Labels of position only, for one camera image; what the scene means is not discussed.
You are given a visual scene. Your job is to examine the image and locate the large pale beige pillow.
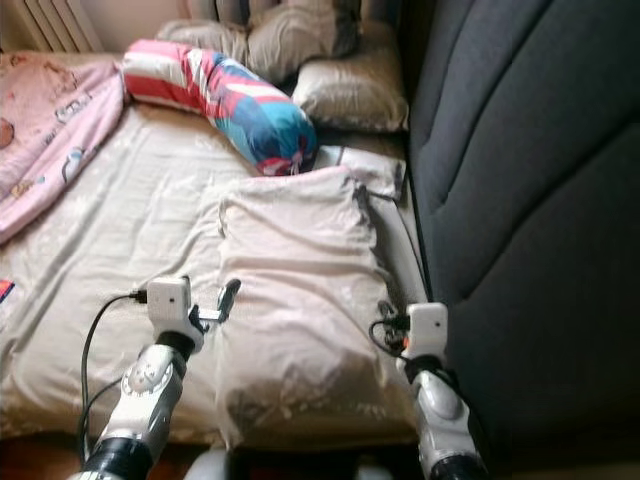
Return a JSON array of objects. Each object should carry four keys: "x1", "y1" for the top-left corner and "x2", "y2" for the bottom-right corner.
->
[{"x1": 218, "y1": 165, "x2": 419, "y2": 449}]

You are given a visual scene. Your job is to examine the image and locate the bed with beige sheet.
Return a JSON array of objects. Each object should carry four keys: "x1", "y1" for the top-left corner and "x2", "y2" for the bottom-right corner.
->
[{"x1": 0, "y1": 55, "x2": 426, "y2": 446}]

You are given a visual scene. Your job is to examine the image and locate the silver left robot leg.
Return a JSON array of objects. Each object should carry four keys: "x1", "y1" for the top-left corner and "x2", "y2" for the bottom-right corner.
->
[{"x1": 185, "y1": 448, "x2": 231, "y2": 480}]

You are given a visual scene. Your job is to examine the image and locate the white grey folded cloth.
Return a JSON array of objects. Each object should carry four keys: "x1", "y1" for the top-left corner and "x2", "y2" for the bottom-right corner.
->
[{"x1": 315, "y1": 145, "x2": 408, "y2": 199}]

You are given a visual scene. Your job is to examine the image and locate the striped red blue bolster pillow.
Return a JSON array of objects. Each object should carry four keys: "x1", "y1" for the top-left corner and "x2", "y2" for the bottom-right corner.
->
[{"x1": 122, "y1": 40, "x2": 319, "y2": 178}]

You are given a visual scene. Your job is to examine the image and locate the beige patterned pillow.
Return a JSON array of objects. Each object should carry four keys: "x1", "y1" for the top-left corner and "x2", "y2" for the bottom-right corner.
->
[{"x1": 290, "y1": 40, "x2": 411, "y2": 134}]

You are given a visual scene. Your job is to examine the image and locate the pink cartoon print blanket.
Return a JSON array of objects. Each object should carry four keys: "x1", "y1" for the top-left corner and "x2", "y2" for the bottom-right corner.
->
[{"x1": 0, "y1": 55, "x2": 126, "y2": 244}]

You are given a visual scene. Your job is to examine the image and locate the small beige pillow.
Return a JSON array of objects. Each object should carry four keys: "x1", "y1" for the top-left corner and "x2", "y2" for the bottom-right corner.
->
[{"x1": 155, "y1": 18, "x2": 251, "y2": 66}]

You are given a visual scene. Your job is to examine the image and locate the taupe crumpled pillow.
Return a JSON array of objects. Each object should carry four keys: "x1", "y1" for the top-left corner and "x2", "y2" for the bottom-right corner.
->
[{"x1": 245, "y1": 0, "x2": 361, "y2": 83}]

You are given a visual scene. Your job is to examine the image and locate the white radiator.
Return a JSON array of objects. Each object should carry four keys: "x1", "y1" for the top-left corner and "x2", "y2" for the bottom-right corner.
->
[{"x1": 0, "y1": 0, "x2": 106, "y2": 53}]

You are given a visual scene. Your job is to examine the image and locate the grey bed side rail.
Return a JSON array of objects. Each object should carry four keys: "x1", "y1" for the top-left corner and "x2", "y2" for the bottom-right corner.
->
[{"x1": 363, "y1": 188, "x2": 431, "y2": 311}]

